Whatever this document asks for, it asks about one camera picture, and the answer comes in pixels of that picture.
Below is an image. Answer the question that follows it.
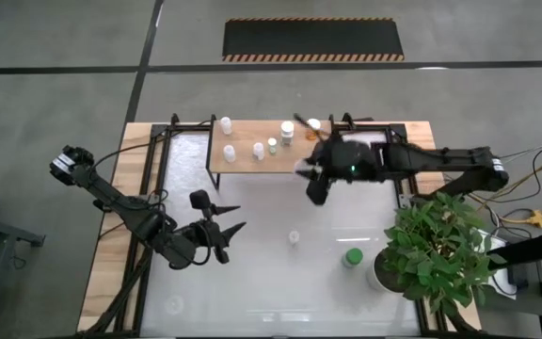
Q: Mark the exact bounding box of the wooden shelf with black legs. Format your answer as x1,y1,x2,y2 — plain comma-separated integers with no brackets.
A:
206,113,338,190

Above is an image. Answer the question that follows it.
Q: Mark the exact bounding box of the green bottle with green cap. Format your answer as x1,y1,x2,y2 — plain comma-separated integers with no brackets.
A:
342,247,364,269

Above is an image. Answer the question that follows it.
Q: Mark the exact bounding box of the potted green plant white pot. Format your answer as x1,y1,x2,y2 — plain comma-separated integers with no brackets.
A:
366,190,507,317

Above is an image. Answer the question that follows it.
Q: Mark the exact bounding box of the black hazard-striped floor mat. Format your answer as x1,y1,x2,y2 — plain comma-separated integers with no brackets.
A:
222,17,406,63

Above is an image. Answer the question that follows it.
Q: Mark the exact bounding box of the yellow extension cord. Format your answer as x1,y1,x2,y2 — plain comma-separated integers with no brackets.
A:
468,159,542,231

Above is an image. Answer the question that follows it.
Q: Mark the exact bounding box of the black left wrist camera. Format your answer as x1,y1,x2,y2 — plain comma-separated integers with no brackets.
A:
215,242,231,266

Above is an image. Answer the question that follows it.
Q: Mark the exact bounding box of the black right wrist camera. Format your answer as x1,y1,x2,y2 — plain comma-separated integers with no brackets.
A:
306,177,334,206

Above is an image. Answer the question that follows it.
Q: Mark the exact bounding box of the clear round plastic lid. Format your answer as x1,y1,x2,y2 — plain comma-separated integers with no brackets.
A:
165,295,185,316

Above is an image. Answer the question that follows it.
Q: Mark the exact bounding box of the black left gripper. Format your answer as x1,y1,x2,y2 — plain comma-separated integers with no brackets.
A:
189,188,247,250

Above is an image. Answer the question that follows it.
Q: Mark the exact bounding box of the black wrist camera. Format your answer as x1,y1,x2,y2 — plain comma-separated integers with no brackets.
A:
215,242,231,266
306,177,334,206

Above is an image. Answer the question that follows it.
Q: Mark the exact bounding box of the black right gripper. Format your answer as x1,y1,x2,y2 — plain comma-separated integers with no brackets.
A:
293,113,378,184

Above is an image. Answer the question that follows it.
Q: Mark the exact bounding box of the orange bottle with white cap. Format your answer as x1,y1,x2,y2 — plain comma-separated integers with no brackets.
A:
306,118,323,141

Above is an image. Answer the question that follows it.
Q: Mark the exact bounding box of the white power adapter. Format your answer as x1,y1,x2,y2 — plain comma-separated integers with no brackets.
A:
475,234,519,301

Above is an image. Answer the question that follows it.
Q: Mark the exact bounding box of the black metal table frame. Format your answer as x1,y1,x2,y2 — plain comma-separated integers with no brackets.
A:
80,112,484,339

